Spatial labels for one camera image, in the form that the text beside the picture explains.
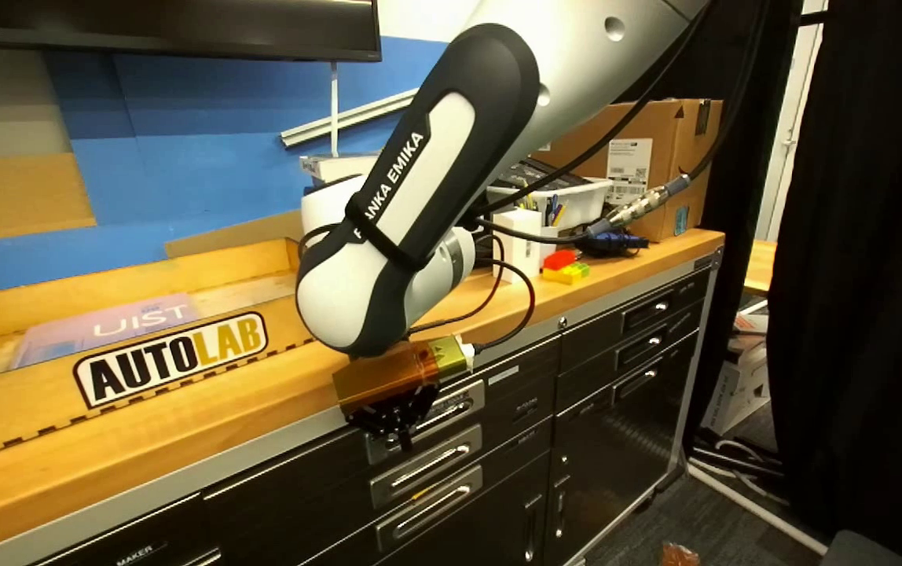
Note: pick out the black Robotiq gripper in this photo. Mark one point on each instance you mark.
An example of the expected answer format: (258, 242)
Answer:
(387, 377)

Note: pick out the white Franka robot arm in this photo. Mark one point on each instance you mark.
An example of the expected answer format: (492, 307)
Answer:
(450, 159)

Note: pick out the small white box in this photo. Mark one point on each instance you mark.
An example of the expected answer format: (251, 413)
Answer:
(520, 245)

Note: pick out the black tool cabinet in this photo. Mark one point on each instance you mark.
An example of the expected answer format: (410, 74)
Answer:
(617, 441)

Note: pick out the coloured toy brick stack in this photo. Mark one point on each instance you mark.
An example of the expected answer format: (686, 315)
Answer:
(563, 268)

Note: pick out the white cover book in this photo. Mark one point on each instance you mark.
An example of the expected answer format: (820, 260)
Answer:
(336, 167)

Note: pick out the white plastic bin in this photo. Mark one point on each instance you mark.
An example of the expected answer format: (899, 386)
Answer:
(576, 200)

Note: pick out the UIST booklet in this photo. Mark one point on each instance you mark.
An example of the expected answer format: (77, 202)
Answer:
(106, 327)

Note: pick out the thin white rod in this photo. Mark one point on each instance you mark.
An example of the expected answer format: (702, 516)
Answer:
(336, 106)

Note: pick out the wooden Autolab tray box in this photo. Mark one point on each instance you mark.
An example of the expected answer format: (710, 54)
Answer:
(29, 402)

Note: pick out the brown cardboard box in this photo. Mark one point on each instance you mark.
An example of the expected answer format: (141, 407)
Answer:
(658, 136)

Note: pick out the wooden side table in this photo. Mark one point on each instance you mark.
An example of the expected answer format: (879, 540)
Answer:
(760, 268)

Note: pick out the black monitor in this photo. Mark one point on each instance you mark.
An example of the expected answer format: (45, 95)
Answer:
(156, 25)

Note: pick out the black curtain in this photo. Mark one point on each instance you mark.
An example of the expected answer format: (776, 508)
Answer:
(868, 262)

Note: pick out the aluminium bracket rail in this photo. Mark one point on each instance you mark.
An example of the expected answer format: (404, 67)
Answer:
(344, 121)

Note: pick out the blue wall board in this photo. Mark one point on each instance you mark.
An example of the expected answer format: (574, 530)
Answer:
(187, 167)

